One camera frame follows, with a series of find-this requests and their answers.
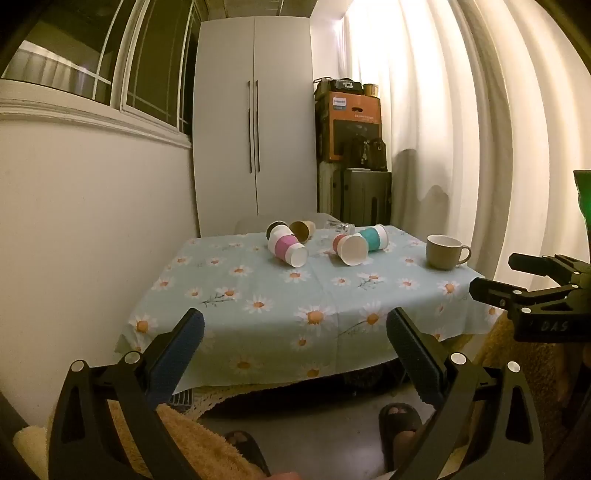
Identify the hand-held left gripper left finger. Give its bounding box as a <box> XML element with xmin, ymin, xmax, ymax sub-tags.
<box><xmin>48</xmin><ymin>308</ymin><xmax>205</xmax><ymax>480</ymax></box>

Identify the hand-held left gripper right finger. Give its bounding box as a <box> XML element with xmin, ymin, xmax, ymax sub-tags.
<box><xmin>385</xmin><ymin>308</ymin><xmax>546</xmax><ymax>480</ymax></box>

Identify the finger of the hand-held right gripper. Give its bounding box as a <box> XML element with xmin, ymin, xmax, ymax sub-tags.
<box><xmin>468</xmin><ymin>276</ymin><xmax>578</xmax><ymax>312</ymax></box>
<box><xmin>508</xmin><ymin>252</ymin><xmax>591</xmax><ymax>285</ymax></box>

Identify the red banded white cup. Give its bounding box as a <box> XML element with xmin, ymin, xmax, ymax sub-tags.
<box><xmin>332</xmin><ymin>233</ymin><xmax>369</xmax><ymax>267</ymax></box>

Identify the teal banded white cup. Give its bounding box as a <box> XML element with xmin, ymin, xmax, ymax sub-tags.
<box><xmin>359</xmin><ymin>224</ymin><xmax>389</xmax><ymax>253</ymax></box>

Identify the pink banded white cup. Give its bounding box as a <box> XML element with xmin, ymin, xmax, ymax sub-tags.
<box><xmin>268</xmin><ymin>224</ymin><xmax>309</xmax><ymax>269</ymax></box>

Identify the brown cup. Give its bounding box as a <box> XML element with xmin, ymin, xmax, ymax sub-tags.
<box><xmin>289</xmin><ymin>220</ymin><xmax>317</xmax><ymax>244</ymax></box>

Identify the yellow fluffy blanket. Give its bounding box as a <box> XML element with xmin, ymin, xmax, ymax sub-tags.
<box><xmin>434</xmin><ymin>315</ymin><xmax>571</xmax><ymax>446</ymax></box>
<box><xmin>13</xmin><ymin>399</ymin><xmax>265</xmax><ymax>480</ymax></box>

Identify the beige mug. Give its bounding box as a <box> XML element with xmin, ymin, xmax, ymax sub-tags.
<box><xmin>425</xmin><ymin>234</ymin><xmax>472</xmax><ymax>271</ymax></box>

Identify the black slipper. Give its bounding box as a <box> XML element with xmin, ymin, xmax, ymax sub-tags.
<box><xmin>378</xmin><ymin>402</ymin><xmax>424</xmax><ymax>472</ymax></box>
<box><xmin>223</xmin><ymin>431</ymin><xmax>271</xmax><ymax>479</ymax></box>

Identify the green plastic piece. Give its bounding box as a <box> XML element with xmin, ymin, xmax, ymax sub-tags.
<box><xmin>573</xmin><ymin>170</ymin><xmax>591</xmax><ymax>219</ymax></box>

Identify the floral light blue tablecloth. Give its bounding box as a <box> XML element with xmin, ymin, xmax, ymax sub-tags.
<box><xmin>115</xmin><ymin>224</ymin><xmax>504</xmax><ymax>393</ymax></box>

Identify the white curtain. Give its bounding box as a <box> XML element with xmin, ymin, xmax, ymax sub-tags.
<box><xmin>342</xmin><ymin>0</ymin><xmax>591</xmax><ymax>296</ymax></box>

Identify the grey suitcase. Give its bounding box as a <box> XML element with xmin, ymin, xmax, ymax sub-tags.
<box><xmin>341</xmin><ymin>168</ymin><xmax>393</xmax><ymax>227</ymax></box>

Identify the brown handbag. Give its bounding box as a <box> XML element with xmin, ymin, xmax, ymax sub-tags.
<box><xmin>344</xmin><ymin>136</ymin><xmax>388</xmax><ymax>173</ymax></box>

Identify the white wardrobe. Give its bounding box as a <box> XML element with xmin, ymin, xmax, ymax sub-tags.
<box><xmin>192</xmin><ymin>16</ymin><xmax>320</xmax><ymax>239</ymax></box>

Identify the orange cardboard box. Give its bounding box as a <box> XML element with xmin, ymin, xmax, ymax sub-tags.
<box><xmin>316</xmin><ymin>90</ymin><xmax>383</xmax><ymax>164</ymax></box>

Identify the black bag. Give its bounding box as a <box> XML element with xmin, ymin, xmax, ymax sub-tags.
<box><xmin>315</xmin><ymin>76</ymin><xmax>363</xmax><ymax>98</ymax></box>

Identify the white framed window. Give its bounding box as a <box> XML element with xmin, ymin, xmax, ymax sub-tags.
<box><xmin>0</xmin><ymin>0</ymin><xmax>202</xmax><ymax>136</ymax></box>

